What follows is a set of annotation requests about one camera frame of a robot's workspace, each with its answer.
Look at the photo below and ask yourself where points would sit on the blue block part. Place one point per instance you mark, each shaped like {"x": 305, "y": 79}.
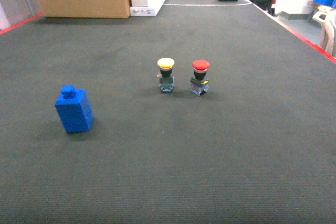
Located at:
{"x": 74, "y": 110}

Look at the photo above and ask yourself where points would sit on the yellow mushroom push button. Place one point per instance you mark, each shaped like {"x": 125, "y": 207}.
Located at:
{"x": 165, "y": 77}

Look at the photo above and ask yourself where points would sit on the red mushroom push button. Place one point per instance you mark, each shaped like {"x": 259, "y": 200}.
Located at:
{"x": 199, "y": 83}

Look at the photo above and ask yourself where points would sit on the white flat box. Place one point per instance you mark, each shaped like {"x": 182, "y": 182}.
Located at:
{"x": 147, "y": 11}

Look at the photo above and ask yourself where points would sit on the white plastic chair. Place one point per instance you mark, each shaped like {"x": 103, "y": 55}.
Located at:
{"x": 327, "y": 22}

